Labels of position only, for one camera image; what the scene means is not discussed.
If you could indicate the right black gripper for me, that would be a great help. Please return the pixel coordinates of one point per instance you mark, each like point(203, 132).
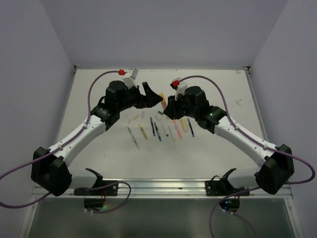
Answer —
point(171, 108)

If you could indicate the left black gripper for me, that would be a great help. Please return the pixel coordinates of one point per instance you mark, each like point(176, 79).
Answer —
point(151, 98)

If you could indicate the orange thick highlighter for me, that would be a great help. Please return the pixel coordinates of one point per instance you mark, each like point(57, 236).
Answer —
point(163, 102)

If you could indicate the yellow thick highlighter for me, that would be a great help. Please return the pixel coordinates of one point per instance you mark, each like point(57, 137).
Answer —
point(184, 125)

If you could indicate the purple gel pen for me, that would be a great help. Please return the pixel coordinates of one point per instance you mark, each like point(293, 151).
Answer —
point(152, 126)

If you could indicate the orange thin highlighter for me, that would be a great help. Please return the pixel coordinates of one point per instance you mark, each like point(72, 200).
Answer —
point(177, 129)

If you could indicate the blue green pen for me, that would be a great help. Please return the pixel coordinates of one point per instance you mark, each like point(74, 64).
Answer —
point(190, 126)

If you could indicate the yellow thin highlighter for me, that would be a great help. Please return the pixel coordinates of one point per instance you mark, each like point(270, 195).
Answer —
point(143, 132)

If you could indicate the green clear pen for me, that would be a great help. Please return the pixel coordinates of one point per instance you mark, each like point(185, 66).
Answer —
point(133, 138)

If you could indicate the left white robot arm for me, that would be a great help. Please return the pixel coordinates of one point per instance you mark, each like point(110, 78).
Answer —
point(50, 168)

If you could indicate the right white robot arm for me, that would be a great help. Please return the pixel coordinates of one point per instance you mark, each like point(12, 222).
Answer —
point(274, 163)

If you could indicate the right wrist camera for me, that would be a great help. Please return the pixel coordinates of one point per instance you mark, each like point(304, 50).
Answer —
point(180, 87)

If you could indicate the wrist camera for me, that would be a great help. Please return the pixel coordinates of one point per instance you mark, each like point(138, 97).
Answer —
point(180, 87)
point(129, 77)

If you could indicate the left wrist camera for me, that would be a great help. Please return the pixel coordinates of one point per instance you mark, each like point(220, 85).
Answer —
point(129, 77)

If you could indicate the aluminium rail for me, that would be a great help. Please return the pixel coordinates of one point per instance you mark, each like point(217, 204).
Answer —
point(184, 188)

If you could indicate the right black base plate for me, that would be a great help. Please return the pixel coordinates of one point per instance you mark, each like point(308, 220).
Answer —
point(222, 188)

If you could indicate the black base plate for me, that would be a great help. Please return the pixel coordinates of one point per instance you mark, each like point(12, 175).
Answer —
point(101, 188)
point(222, 188)

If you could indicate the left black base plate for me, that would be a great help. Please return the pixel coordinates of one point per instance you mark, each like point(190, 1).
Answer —
point(101, 188)

